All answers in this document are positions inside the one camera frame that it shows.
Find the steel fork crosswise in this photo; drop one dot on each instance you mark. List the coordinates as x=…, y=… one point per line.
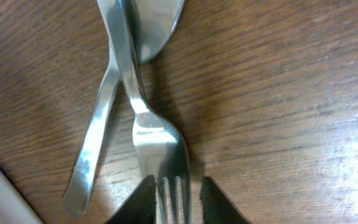
x=76, y=199

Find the white plastic cutlery tray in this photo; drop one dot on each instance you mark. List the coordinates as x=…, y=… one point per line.
x=13, y=208

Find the steel fork with long handle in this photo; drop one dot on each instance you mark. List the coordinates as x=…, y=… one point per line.
x=161, y=148

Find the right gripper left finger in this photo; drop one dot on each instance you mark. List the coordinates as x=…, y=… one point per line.
x=140, y=206

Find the steel spoon near right arm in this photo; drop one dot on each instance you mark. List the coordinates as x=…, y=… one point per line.
x=152, y=23

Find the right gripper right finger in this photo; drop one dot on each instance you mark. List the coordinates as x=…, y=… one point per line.
x=217, y=208

